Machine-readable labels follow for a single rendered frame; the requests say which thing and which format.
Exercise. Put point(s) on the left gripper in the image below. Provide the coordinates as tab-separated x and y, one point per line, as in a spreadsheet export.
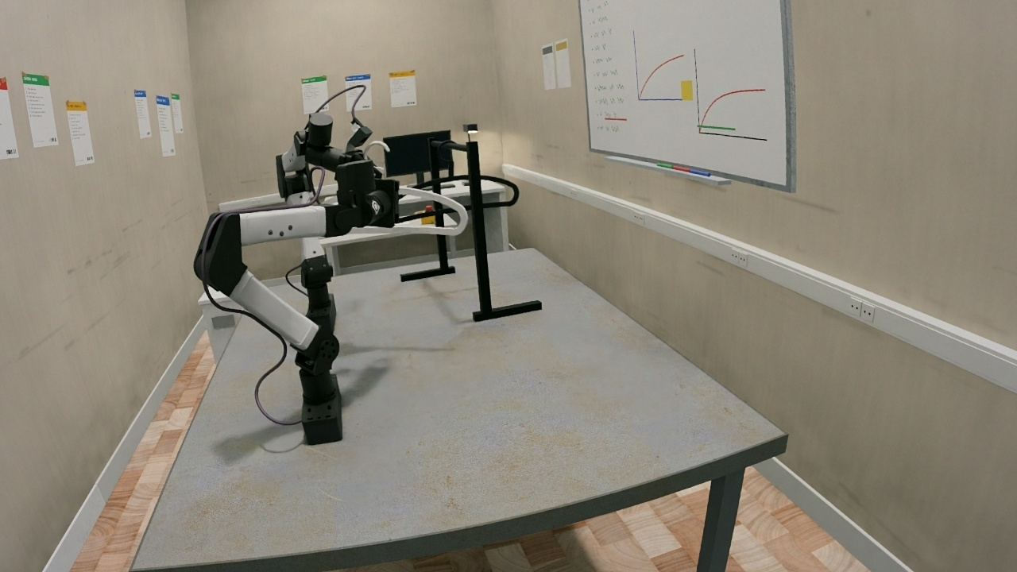
331	157

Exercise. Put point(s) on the black metal rack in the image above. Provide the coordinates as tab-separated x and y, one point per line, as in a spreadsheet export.
486	311

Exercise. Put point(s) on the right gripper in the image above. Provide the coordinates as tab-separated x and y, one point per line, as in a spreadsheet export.
387	192

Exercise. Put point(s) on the black clothes hanger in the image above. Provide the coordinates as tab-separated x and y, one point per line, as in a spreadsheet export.
450	178

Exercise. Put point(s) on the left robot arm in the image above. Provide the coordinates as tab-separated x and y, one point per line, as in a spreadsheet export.
316	271

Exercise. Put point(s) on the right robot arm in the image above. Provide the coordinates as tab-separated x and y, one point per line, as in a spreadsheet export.
311	340

